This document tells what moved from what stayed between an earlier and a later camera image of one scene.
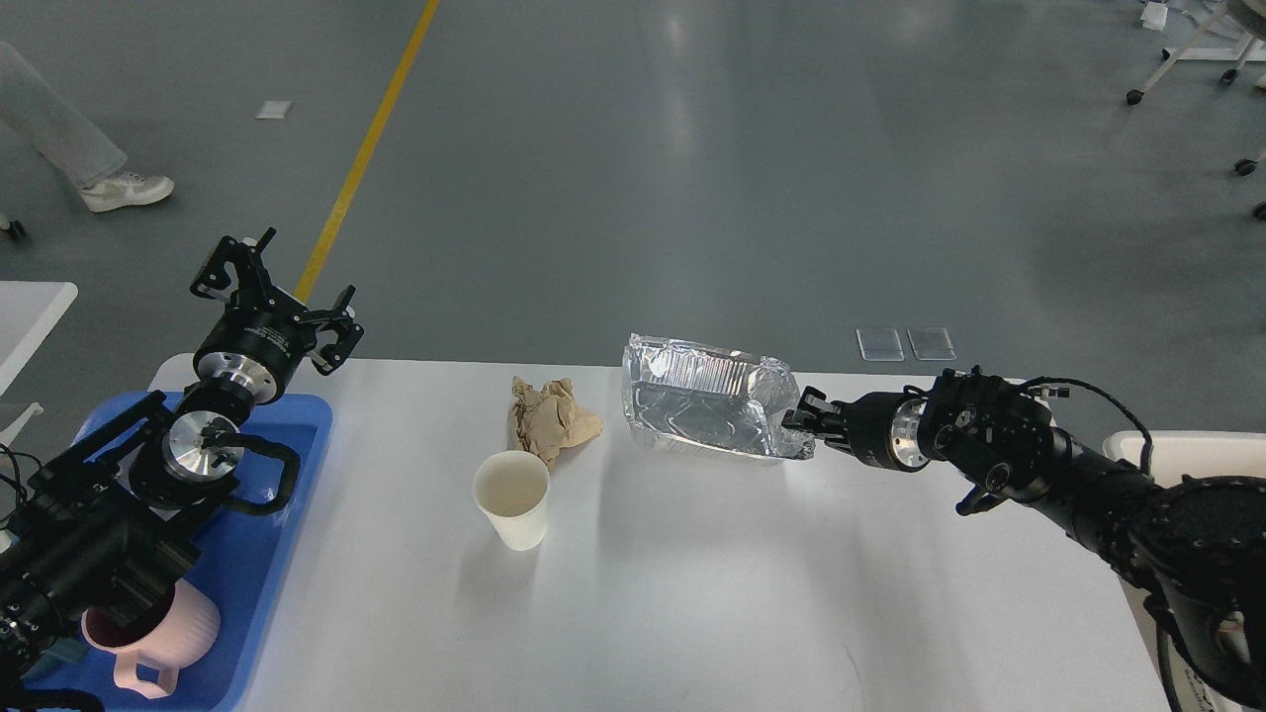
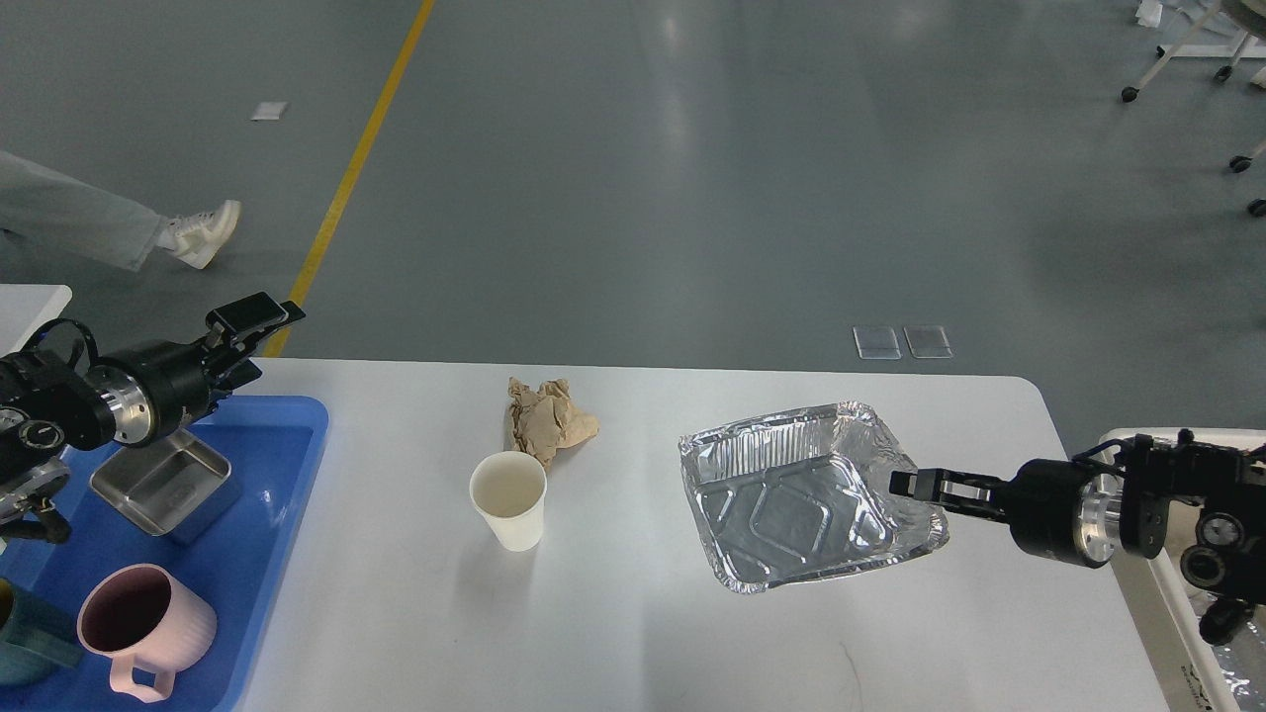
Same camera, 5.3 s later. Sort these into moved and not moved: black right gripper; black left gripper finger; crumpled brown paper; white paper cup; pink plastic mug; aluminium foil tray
Moved: aluminium foil tray; black left gripper finger; black right gripper
Not moved: crumpled brown paper; pink plastic mug; white paper cup
